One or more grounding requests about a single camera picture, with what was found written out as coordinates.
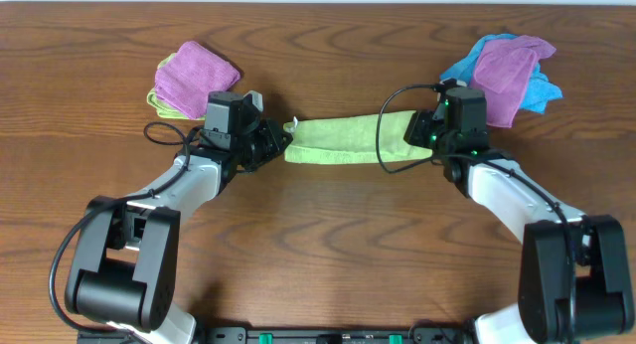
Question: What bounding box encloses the crumpled blue cloth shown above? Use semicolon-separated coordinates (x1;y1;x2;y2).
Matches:
439;33;564;115

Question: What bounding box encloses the right black cable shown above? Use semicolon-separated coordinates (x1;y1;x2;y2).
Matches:
375;83;580;344

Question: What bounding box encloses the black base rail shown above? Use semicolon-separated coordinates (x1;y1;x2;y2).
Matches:
77;326;478;344

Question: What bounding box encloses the crumpled purple cloth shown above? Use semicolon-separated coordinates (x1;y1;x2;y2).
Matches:
469;35;557;130

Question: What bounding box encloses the light green microfiber cloth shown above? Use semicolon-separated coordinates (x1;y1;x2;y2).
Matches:
284;110;432;165

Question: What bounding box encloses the folded green cloth underneath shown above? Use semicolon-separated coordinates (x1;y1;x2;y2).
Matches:
146;53;205;120

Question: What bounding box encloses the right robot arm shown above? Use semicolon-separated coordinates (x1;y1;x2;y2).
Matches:
404;81;635;343

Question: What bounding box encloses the folded purple cloth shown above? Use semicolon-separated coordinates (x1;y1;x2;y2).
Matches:
154;41;240;119

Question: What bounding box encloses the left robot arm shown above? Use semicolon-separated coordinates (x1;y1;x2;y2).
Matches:
65;90;292;344

